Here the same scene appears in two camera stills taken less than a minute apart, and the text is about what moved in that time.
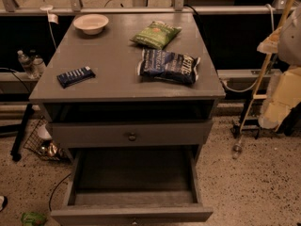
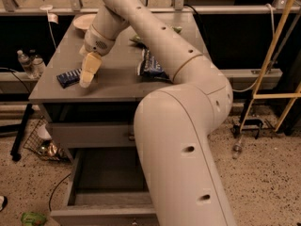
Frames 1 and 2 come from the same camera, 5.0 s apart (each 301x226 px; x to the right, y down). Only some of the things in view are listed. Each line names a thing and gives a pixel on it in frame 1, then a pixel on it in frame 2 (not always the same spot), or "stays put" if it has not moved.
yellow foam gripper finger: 282,97 → 95,41
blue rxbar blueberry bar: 75,76 stays put
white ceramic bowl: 91,24 stays put
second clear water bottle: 39,67 stays put
